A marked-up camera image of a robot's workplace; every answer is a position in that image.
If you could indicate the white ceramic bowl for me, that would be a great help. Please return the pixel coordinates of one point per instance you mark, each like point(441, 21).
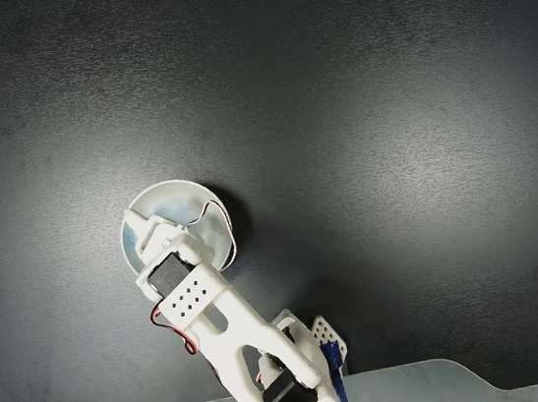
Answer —
point(174, 196)

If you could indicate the blue table clamp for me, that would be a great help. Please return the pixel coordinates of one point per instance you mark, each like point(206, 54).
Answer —
point(334, 366)

